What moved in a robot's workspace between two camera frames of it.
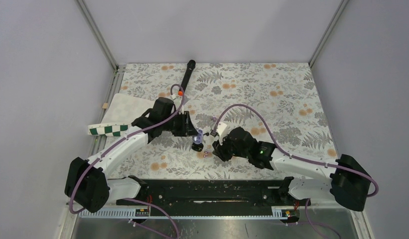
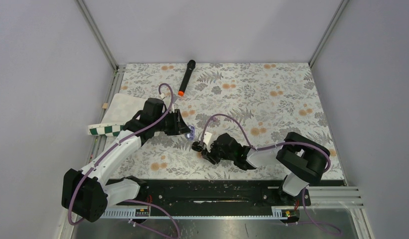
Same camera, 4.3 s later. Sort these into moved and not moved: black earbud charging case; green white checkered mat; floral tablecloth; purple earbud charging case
Moved: purple earbud charging case
Not moved: floral tablecloth; black earbud charging case; green white checkered mat
